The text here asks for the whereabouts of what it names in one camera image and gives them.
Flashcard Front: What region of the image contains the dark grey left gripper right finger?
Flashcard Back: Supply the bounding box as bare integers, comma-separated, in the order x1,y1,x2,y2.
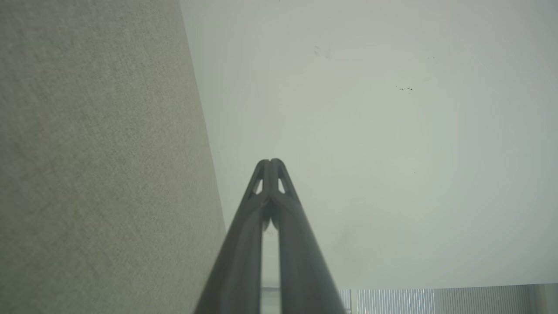
271,158,347,314

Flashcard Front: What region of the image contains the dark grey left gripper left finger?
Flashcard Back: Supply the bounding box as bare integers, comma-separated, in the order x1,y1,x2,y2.
194,160,272,314

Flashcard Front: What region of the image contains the white ribbed panel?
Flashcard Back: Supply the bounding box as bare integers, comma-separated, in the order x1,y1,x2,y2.
339,284,538,314

